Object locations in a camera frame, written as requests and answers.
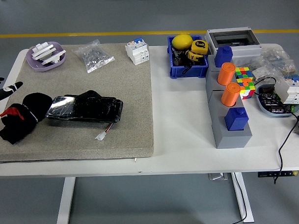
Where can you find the grey peg holder base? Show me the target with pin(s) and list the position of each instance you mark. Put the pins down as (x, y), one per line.
(229, 140)

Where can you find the dark small tool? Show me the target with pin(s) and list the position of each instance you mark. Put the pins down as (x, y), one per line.
(177, 59)

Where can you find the white table leg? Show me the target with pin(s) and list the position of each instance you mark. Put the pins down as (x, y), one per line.
(65, 206)
(250, 215)

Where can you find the clear bag of small parts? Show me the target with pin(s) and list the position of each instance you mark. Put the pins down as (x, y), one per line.
(275, 57)

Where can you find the blue-grey tray of electronics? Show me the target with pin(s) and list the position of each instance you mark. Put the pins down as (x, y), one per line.
(265, 110)

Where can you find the grey-brown mat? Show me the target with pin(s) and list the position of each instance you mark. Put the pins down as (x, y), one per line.
(126, 93)

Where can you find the grey electrical enclosure box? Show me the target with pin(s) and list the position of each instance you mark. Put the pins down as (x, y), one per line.
(245, 52)

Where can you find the colourful puzzle cube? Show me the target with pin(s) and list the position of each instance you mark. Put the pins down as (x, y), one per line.
(247, 89)
(242, 73)

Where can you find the yellow black tape measure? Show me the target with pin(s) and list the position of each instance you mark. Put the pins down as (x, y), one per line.
(194, 56)

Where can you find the black table control panel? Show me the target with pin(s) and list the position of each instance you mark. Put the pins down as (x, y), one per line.
(264, 174)

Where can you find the white plastic clip piece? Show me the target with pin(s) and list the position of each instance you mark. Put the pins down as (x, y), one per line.
(54, 57)

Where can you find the silver metal bracket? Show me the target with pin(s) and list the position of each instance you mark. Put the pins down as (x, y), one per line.
(216, 176)

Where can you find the orange cylinder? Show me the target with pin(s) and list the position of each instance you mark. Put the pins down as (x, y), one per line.
(225, 75)
(230, 95)

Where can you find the white blue circuit breaker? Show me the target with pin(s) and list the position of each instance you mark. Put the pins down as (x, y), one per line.
(290, 90)
(137, 52)

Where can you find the yellow lemon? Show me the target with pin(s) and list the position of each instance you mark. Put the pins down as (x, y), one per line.
(181, 42)

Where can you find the blue block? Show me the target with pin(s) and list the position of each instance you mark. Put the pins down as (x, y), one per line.
(222, 56)
(235, 121)

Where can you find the clear bag of screws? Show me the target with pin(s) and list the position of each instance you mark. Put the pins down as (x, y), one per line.
(93, 56)

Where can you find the yellow round tape measure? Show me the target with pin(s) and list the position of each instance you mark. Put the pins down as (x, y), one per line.
(198, 46)

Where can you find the blue plastic bin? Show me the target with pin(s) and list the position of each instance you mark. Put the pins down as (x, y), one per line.
(187, 71)

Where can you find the purple plastic tray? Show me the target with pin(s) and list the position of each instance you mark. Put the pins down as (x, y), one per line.
(31, 61)

